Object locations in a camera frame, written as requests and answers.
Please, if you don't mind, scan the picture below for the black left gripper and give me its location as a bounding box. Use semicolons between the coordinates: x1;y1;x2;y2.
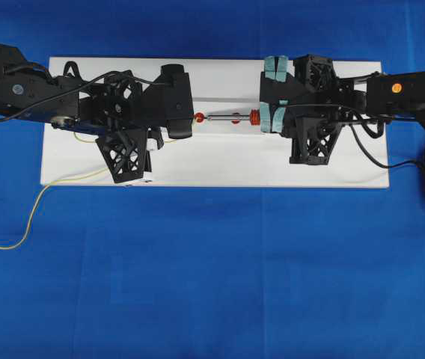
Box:
62;70;165;182

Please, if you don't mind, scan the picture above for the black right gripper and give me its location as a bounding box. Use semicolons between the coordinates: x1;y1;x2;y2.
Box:
259;54;370;139

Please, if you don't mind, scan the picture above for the red soldering iron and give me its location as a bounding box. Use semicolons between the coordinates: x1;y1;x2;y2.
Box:
204;109;260;126

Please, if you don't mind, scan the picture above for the yellow solder wire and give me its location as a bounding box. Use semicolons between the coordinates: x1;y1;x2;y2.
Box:
0;126;176;251

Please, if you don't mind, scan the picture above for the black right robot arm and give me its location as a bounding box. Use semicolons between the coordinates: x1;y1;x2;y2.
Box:
196;55;425;171

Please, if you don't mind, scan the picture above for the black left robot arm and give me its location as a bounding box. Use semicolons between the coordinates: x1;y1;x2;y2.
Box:
0;44;172;150

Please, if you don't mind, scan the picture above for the white paper sheet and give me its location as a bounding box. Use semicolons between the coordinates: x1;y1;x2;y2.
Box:
40;59;389;188

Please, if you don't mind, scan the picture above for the blue table mat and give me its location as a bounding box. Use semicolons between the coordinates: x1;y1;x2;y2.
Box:
0;1;425;358

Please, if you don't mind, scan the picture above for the left camera cable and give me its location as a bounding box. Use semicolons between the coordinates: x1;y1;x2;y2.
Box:
0;63;168;124

